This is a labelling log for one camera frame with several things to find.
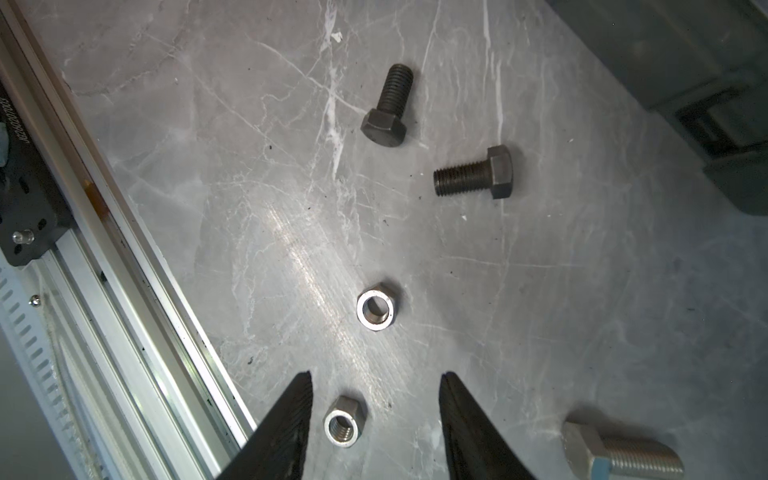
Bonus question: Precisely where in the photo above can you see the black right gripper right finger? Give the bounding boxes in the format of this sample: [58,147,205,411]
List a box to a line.
[438,372,534,479]

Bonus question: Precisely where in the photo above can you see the black hex bolt near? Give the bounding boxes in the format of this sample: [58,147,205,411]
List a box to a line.
[433,145,514,199]

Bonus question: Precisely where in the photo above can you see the black hex bolt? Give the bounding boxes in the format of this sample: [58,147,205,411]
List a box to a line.
[433,145,514,199]
[360,64,414,148]

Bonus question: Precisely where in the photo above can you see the aluminium front rail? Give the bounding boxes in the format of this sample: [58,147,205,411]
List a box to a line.
[1,1,255,479]

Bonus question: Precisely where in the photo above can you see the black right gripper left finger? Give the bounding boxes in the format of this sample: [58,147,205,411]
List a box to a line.
[218,371,313,480]

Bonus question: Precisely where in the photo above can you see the silver hex bolt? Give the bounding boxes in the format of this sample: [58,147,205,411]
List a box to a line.
[562,422,685,479]

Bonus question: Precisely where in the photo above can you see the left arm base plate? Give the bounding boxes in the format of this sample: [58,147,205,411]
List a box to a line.
[1,90,74,267]

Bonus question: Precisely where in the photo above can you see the grey plastic organizer box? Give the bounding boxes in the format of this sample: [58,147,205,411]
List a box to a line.
[550,1,767,216]

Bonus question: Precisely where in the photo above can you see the black wing nut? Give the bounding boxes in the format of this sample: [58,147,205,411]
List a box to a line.
[323,395,366,448]

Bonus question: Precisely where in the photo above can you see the black hex bolt middle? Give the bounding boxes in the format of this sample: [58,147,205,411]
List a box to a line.
[360,64,414,148]

